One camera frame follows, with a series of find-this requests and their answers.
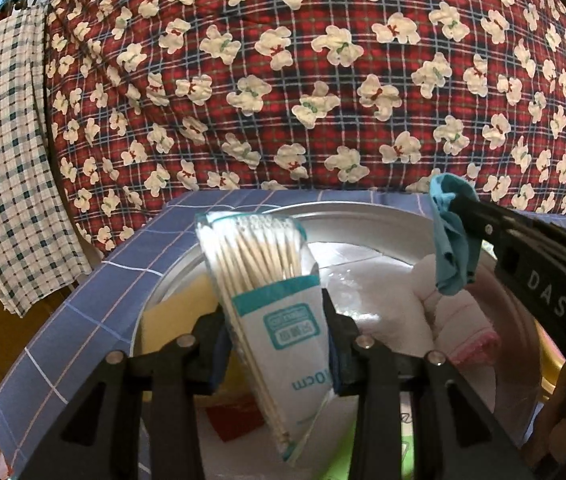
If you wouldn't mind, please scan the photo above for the blue plaid bed sheet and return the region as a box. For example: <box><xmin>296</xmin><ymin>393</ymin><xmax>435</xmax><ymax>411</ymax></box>
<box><xmin>0</xmin><ymin>187</ymin><xmax>566</xmax><ymax>476</ymax></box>

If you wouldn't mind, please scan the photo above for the red plaid bear printed blanket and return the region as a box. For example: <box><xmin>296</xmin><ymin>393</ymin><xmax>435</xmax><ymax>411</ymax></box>
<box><xmin>43</xmin><ymin>0</ymin><xmax>566</xmax><ymax>263</ymax></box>

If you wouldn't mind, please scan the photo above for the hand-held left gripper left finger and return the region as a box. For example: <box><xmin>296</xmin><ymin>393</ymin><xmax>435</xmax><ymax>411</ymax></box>
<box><xmin>18</xmin><ymin>310</ymin><xmax>232</xmax><ymax>480</ymax></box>

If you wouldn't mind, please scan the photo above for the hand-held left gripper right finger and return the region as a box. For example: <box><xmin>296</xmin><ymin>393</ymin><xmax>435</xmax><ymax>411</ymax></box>
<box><xmin>322</xmin><ymin>289</ymin><xmax>534</xmax><ymax>480</ymax></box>

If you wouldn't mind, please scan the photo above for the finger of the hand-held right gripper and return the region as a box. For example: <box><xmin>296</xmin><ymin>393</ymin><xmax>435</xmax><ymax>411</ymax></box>
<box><xmin>450</xmin><ymin>190</ymin><xmax>566</xmax><ymax>261</ymax></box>

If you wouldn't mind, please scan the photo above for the pink and white knitted cloth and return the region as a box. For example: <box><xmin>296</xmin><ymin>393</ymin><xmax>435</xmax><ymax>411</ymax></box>
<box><xmin>413</xmin><ymin>252</ymin><xmax>502</xmax><ymax>367</ymax></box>

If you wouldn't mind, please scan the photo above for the round metal basin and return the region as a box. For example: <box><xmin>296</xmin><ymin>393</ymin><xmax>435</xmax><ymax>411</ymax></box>
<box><xmin>130</xmin><ymin>201</ymin><xmax>564</xmax><ymax>480</ymax></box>

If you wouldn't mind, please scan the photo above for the white plastic bag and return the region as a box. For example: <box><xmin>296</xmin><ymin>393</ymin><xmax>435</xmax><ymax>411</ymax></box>
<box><xmin>308</xmin><ymin>242</ymin><xmax>436</xmax><ymax>356</ymax></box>

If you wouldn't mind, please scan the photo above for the teal cloth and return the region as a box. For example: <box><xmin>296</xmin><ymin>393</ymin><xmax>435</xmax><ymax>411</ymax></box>
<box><xmin>429</xmin><ymin>172</ymin><xmax>481</xmax><ymax>297</ymax></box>

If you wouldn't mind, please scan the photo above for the red snack packet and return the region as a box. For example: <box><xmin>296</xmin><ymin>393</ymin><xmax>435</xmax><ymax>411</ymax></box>
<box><xmin>207</xmin><ymin>394</ymin><xmax>266</xmax><ymax>442</ymax></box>

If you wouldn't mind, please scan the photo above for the yellow sponge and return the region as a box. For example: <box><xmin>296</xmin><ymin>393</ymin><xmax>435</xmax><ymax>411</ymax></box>
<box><xmin>142</xmin><ymin>280</ymin><xmax>244</xmax><ymax>397</ymax></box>

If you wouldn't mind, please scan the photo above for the green packet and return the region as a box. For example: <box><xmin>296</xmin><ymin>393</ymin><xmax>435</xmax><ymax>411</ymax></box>
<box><xmin>313</xmin><ymin>430</ymin><xmax>416</xmax><ymax>480</ymax></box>

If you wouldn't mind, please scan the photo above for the white and green checkered towel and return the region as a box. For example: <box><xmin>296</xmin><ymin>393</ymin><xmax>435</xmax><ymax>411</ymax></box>
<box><xmin>0</xmin><ymin>7</ymin><xmax>94</xmax><ymax>318</ymax></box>

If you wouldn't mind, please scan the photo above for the cotton swab pack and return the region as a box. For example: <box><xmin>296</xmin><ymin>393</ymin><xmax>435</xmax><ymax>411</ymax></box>
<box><xmin>195</xmin><ymin>211</ymin><xmax>336</xmax><ymax>463</ymax></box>

